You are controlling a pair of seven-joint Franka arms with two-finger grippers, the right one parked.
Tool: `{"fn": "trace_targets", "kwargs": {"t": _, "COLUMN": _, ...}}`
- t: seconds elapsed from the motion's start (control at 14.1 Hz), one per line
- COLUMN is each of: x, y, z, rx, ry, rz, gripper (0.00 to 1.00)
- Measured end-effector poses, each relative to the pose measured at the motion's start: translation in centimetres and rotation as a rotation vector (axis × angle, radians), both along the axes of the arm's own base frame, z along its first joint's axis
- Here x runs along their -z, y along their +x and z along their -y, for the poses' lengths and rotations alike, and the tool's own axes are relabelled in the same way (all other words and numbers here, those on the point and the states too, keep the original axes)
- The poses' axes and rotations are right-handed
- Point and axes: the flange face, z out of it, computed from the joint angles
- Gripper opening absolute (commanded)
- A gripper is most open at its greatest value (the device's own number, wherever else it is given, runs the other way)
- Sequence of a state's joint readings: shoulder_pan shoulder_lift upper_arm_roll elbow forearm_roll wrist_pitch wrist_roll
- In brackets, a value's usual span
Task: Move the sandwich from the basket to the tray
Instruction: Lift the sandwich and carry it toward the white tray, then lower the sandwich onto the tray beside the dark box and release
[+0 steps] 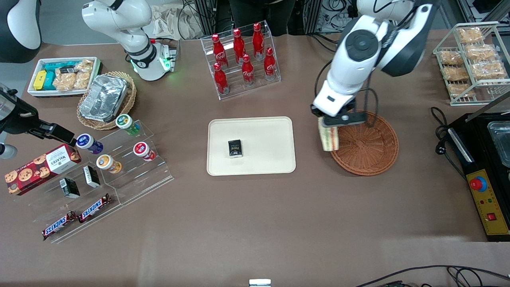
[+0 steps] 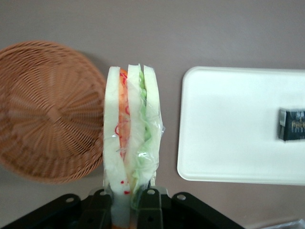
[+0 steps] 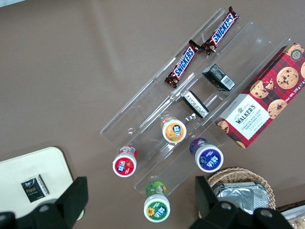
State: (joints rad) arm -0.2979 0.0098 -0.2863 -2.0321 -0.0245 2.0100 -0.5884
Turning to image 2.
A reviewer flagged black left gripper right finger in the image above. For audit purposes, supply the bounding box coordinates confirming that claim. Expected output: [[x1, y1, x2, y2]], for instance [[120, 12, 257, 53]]
[[136, 187, 165, 229]]

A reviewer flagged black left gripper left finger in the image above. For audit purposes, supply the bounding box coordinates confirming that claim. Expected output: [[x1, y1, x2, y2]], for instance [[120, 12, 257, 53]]
[[80, 187, 113, 229]]

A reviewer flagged triangle sandwich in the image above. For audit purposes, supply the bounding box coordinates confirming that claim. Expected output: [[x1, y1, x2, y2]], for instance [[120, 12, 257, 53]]
[[102, 63, 166, 229]]

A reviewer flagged brown round wicker basket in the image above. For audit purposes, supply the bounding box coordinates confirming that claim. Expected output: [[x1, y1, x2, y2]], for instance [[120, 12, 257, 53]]
[[0, 40, 108, 185]]

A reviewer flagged beige plastic tray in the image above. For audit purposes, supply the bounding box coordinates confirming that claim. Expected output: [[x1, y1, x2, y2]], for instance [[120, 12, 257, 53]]
[[176, 66, 305, 187]]

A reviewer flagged small black box gold print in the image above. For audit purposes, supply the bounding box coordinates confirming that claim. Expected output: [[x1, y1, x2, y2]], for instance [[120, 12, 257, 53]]
[[276, 107, 305, 142]]

